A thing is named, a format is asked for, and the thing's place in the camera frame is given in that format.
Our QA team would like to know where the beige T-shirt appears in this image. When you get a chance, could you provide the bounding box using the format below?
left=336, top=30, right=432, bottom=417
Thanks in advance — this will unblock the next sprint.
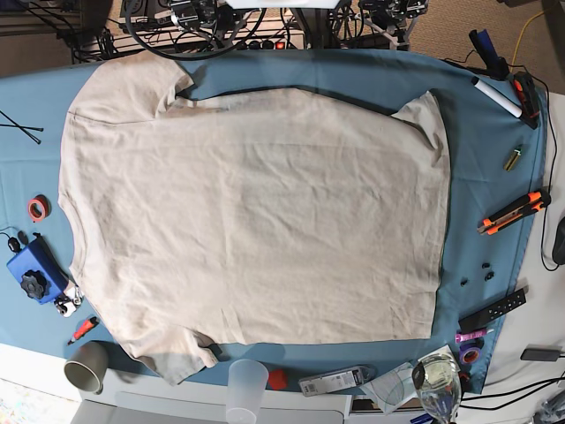
left=58, top=52, right=450, bottom=384

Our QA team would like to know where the small red block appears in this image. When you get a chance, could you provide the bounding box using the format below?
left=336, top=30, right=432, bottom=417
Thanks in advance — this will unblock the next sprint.
left=267, top=369, right=288, bottom=390

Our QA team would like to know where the black power strip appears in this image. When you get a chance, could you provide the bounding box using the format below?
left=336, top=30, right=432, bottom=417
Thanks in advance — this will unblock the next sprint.
left=236, top=39, right=300, bottom=50

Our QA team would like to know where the translucent plastic cup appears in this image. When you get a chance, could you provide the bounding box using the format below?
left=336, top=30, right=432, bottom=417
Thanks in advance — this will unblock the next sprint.
left=226, top=359, right=268, bottom=424

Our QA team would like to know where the grey packaged tool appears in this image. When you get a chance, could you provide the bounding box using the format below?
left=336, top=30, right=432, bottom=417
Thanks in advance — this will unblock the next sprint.
left=298, top=366, right=376, bottom=398

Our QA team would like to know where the purple glue tube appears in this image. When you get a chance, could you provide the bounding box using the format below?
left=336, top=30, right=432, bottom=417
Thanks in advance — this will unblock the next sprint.
left=455, top=328, right=493, bottom=344

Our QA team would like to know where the red black pen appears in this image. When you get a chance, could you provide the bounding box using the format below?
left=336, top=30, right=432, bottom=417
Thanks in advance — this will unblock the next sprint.
left=67, top=316, right=99, bottom=345

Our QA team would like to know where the wine glass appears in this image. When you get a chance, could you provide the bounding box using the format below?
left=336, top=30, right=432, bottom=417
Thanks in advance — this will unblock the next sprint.
left=411, top=353, right=462, bottom=424

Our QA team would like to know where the blue table cloth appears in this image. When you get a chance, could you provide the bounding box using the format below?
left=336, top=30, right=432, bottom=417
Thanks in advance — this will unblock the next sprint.
left=1, top=50, right=546, bottom=384

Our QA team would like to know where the purple tape roll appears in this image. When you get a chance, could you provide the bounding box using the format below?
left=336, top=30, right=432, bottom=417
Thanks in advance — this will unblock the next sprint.
left=459, top=344, right=481, bottom=365

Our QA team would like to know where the small white black wheel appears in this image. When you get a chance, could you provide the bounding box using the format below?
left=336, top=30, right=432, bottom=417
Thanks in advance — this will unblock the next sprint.
left=53, top=285, right=83, bottom=317

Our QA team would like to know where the olive green small cylinder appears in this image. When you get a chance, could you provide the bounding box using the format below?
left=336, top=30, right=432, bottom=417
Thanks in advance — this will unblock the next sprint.
left=503, top=145, right=523, bottom=172

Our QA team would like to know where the white marker pen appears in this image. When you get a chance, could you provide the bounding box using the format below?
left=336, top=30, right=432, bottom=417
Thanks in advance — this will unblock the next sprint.
left=471, top=77, right=522, bottom=118

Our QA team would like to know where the red tape roll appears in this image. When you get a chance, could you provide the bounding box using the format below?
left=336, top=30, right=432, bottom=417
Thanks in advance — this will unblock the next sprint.
left=27, top=194, right=50, bottom=223

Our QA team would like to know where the blue box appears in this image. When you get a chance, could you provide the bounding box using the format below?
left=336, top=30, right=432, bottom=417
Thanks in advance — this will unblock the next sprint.
left=6, top=233, right=68, bottom=305

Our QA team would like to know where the black remote control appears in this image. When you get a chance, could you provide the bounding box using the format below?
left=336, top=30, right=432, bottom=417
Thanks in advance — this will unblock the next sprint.
left=458, top=288, right=528, bottom=333

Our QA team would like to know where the grey mug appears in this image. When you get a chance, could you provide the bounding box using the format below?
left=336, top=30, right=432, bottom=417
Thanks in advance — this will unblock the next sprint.
left=64, top=341, right=109, bottom=395

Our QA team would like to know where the orange black utility knife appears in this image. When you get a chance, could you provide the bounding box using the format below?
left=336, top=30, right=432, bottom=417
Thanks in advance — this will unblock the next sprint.
left=477, top=189, right=552, bottom=235

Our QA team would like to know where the black knob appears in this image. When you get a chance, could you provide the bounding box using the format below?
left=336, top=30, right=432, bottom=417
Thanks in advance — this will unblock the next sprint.
left=20, top=270, right=47, bottom=300

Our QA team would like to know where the orange black clamp tool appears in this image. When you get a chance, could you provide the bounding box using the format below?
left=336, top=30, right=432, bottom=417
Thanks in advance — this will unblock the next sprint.
left=512, top=72, right=540, bottom=129

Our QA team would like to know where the black cable tie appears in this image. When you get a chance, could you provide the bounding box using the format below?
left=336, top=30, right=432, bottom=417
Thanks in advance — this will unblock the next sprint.
left=0, top=110, right=44, bottom=145
left=0, top=124, right=44, bottom=133

